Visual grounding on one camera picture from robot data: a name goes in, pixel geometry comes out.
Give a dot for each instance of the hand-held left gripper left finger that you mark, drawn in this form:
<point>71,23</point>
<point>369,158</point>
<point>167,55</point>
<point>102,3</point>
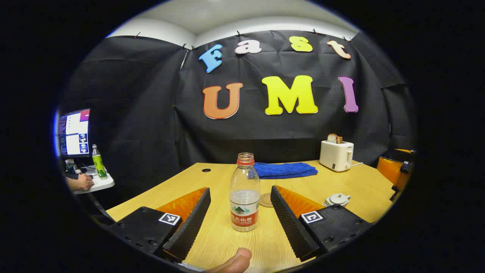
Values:
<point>189,223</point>

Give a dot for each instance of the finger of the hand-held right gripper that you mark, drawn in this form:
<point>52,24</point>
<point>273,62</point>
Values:
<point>407,154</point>
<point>390,170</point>

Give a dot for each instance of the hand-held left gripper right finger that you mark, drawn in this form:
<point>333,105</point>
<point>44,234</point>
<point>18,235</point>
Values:
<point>290,223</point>

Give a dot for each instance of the round wooden coaster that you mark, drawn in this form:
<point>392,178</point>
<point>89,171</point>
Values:
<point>265,200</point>

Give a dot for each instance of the clear plastic water bottle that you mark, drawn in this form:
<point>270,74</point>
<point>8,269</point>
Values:
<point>244,189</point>

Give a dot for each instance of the green drink bottle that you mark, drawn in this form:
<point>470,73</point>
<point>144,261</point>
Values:
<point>99,165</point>

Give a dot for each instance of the folded blue towel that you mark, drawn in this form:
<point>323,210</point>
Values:
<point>288,170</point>

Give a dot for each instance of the white toaster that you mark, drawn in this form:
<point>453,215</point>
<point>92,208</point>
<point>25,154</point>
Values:
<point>335,156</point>

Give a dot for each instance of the bread slice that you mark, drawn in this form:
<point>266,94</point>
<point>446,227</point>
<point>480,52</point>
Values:
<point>334,138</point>

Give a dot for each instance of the white side table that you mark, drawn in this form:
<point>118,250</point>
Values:
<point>100,184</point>

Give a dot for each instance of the black backdrop cloth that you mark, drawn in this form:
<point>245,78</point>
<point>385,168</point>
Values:
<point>151,113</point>

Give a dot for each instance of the computer monitor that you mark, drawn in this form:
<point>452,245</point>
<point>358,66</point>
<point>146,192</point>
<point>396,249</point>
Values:
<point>74,132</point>

